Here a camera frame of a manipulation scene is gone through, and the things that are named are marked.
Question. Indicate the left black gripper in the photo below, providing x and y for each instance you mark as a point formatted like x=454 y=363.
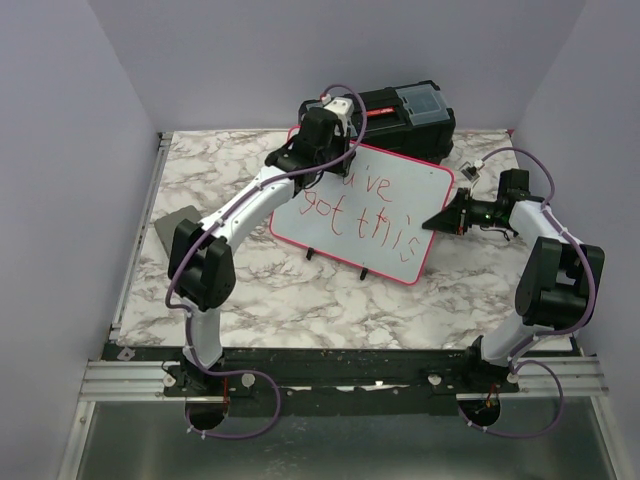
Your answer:
x=341 y=141

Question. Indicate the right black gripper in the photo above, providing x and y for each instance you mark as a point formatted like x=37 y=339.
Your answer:
x=451 y=219

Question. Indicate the pink framed whiteboard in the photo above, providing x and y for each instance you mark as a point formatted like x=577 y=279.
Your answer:
x=372 y=219

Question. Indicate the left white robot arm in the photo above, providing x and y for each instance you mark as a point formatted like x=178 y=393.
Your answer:
x=201 y=264

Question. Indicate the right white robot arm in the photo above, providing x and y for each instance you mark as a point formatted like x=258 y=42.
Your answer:
x=558 y=287

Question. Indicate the black plastic toolbox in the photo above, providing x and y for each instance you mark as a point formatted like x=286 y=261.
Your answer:
x=413 y=120

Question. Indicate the grey sponge block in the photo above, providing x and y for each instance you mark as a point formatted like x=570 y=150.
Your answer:
x=165 y=226

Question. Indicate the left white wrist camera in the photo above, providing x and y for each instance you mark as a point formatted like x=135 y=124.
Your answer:
x=342 y=107

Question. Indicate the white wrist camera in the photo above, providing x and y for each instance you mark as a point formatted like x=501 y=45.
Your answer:
x=471 y=171
x=342 y=107

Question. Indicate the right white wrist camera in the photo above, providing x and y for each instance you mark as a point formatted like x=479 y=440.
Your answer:
x=471 y=171

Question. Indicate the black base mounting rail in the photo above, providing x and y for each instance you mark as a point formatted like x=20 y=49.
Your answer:
x=322 y=382

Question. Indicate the aluminium extrusion frame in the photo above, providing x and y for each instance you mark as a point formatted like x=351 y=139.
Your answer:
x=118 y=374

